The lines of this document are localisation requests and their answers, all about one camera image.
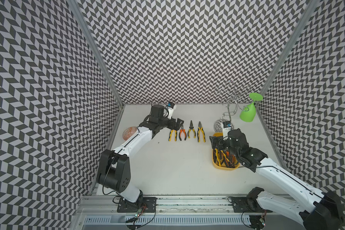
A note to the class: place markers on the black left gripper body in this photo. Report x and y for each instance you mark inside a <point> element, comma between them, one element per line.
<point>165,122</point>

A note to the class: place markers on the yellow black pliers in box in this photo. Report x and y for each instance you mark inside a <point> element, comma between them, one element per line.
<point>219,158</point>

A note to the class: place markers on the large yellow black pliers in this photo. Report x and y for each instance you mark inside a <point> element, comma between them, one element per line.
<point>201,137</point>

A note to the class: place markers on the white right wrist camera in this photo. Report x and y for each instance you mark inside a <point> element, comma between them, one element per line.
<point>226,127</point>

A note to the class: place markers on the orange handled pliers in box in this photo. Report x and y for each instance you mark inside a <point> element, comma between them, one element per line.
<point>230,161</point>

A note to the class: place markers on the orange black needle-nose pliers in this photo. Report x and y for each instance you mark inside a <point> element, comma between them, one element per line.
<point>182,133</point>

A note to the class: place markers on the aluminium corner post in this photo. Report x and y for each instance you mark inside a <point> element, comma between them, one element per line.
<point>305,17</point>
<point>74,7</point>

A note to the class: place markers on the yellow plastic storage box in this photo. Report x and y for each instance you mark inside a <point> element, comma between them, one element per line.
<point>214,144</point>

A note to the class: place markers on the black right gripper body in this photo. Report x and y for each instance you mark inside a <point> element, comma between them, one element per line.
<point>225,144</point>

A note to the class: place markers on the small yellow needle-nose pliers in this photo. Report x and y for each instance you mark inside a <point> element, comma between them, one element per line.
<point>191,130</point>

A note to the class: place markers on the aluminium corner post left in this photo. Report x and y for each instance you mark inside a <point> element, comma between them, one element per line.
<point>74,7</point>

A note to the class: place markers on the aluminium front rail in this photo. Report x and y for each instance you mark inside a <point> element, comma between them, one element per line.
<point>174,213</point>

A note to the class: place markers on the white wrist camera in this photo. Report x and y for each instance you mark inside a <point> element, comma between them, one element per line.
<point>226,127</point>
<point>170,107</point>

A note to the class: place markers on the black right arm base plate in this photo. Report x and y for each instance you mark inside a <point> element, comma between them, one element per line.
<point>244,204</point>

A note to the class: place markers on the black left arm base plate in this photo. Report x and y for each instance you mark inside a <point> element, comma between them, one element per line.
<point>145,204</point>

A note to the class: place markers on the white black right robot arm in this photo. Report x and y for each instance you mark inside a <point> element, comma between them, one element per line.
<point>311,207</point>

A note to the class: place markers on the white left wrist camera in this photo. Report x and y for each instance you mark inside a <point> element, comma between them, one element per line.
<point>170,107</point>

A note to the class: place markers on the green plastic wine glass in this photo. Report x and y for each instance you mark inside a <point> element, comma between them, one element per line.
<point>249,111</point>

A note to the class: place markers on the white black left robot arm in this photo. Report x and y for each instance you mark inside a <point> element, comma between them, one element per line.
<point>114,165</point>

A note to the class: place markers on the chrome wire glass stand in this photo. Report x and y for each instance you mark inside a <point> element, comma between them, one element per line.
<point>229,96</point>

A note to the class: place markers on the aluminium corner post right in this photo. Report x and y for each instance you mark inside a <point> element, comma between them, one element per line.
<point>305,17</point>

